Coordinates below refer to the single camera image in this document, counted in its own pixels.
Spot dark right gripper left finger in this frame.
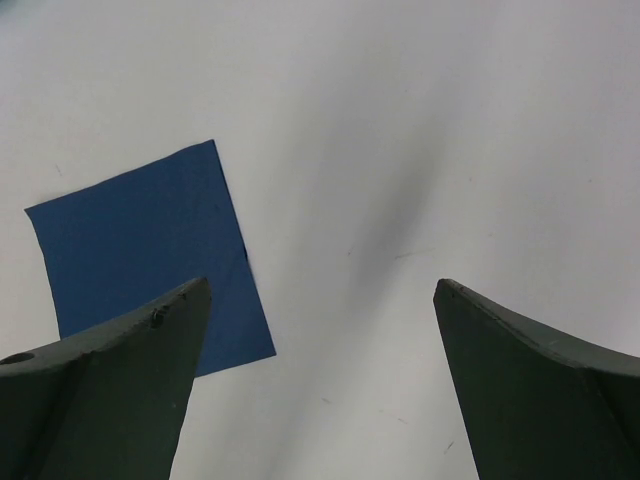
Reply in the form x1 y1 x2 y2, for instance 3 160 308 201
1 278 212 479

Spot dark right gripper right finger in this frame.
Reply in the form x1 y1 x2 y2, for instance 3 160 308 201
433 279 639 479

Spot blue paper napkin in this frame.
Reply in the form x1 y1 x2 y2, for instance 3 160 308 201
26 140 276 376

